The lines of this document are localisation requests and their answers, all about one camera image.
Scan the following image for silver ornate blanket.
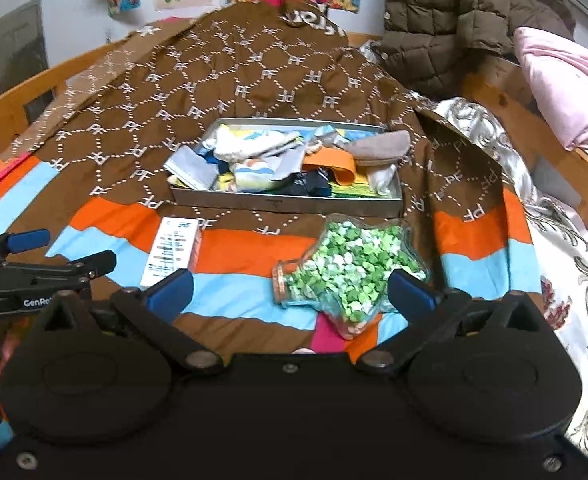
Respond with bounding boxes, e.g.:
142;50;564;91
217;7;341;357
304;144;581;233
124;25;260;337
359;40;588;461

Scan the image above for white cloth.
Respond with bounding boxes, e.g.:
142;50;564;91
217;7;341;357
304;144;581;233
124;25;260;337
366;164;397;196

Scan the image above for yellow patterned sock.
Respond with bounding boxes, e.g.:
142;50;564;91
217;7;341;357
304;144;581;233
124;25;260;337
234;157;281;193

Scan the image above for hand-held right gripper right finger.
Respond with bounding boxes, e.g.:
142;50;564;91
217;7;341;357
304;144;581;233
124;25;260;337
358;269;545;376

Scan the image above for star-shaped jar of paper stars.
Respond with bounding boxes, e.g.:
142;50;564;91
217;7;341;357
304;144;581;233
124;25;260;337
272;214;432;341

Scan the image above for person's left hand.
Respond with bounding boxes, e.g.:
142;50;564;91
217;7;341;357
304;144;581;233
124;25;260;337
0;337;22;387

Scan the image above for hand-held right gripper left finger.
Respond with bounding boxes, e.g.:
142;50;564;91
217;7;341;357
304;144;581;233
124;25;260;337
38;269;225;375

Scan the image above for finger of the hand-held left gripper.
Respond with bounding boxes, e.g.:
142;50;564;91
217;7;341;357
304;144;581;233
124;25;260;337
0;250;117;286
0;229;52;261

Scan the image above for brown puffer jacket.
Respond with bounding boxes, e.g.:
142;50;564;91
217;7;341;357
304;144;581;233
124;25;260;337
380;0;577;101

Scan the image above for small white orange box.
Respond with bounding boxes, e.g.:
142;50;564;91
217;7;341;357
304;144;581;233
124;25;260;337
140;216;202;288

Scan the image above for grey door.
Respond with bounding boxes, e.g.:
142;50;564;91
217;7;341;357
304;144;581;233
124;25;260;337
0;0;50;107

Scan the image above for wooden bed guard rail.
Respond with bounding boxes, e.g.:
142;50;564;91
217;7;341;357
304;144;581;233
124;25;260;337
0;37;125;156

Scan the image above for wooden bunk bed frame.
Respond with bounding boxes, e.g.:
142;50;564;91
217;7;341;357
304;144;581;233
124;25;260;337
461;52;588;241

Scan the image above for pink blanket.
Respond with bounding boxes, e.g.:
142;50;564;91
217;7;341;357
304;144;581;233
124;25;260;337
513;26;588;153

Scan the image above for grey face mask pack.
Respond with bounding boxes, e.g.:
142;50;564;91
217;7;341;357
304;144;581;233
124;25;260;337
168;147;220;192

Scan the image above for taupe knitted cap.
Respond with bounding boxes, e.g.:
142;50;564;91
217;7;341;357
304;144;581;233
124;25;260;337
346;130;412;166

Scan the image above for dark navy sock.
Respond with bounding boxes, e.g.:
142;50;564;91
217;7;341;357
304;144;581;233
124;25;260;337
279;172;332;197

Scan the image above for white sock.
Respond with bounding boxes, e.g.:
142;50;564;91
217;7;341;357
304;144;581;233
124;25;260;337
214;130;300;162

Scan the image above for shallow grey cardboard box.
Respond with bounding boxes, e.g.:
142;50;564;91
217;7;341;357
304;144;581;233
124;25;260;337
166;117;405;213

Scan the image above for colourful striped blanket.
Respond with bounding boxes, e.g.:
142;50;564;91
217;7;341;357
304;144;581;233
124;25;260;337
0;155;588;461

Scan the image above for brown printed duvet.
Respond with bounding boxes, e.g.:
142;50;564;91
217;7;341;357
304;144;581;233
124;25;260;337
9;2;500;236

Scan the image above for orange cloth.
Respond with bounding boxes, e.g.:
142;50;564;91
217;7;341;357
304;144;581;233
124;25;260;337
301;147;357;186

